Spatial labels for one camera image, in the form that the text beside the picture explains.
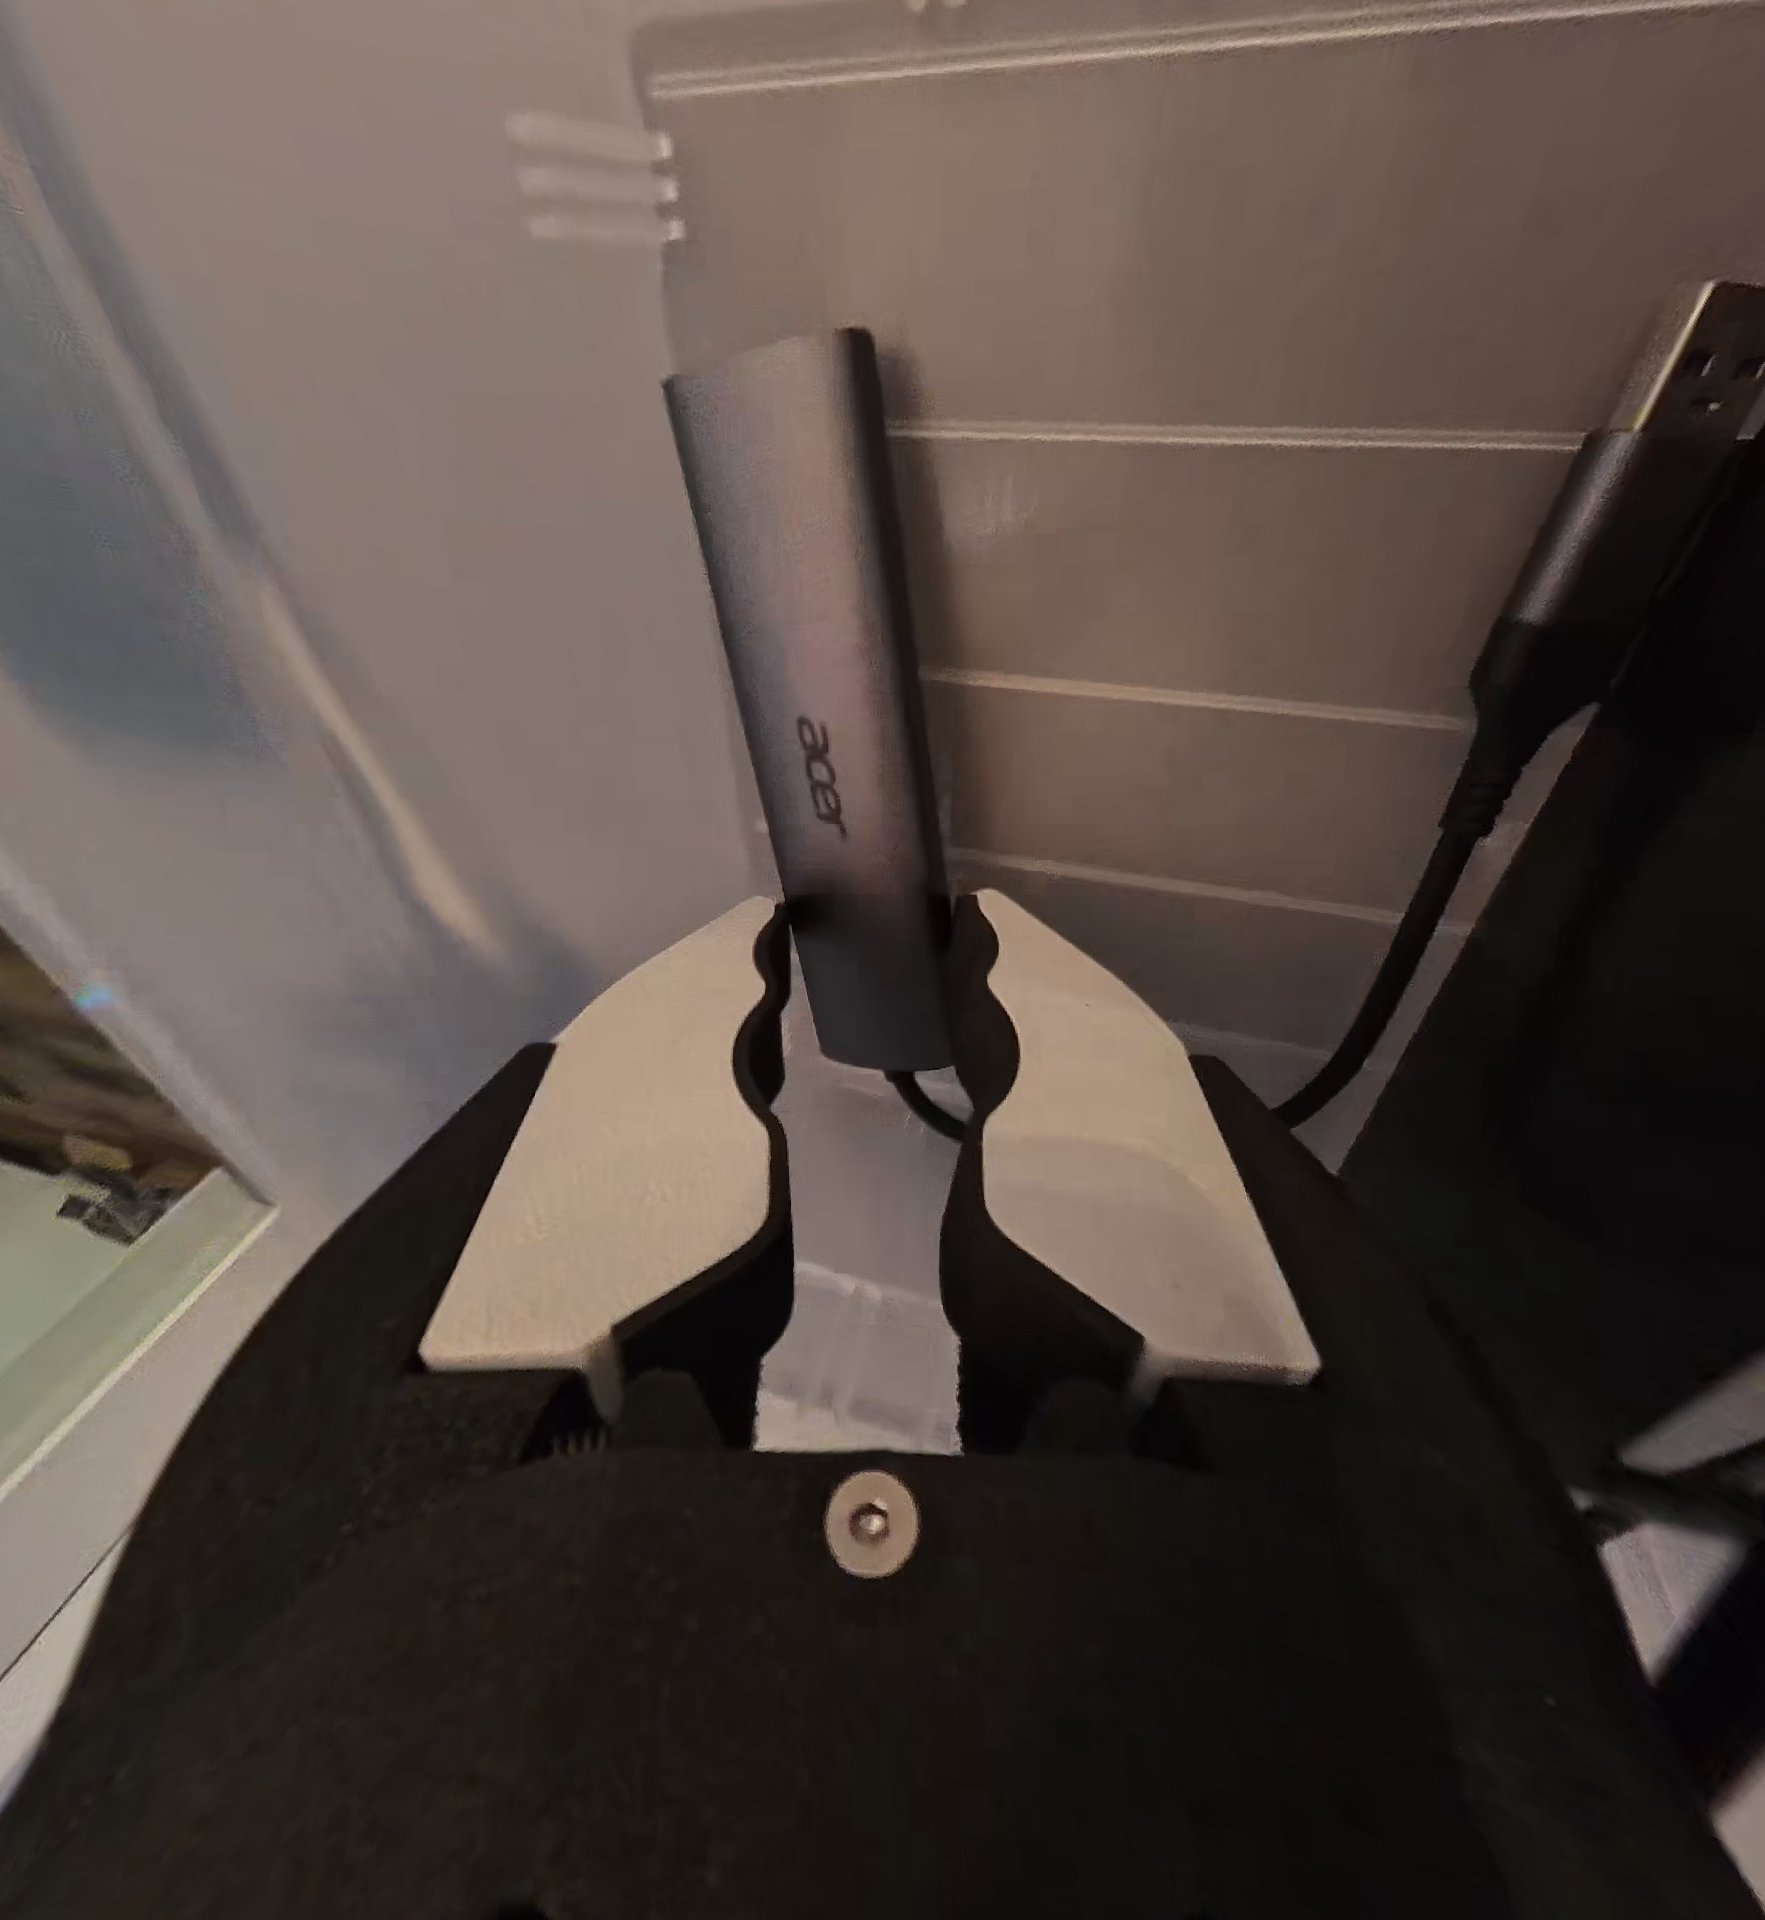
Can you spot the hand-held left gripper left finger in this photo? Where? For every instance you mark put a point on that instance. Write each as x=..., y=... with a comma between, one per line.
x=599, y=1200

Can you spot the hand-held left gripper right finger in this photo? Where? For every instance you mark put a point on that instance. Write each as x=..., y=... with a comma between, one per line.
x=1136, y=1200

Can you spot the clear plastic bin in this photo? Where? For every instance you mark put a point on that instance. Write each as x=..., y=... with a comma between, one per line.
x=1212, y=270

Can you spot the large glass window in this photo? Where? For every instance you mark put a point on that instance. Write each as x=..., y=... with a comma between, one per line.
x=43, y=1261

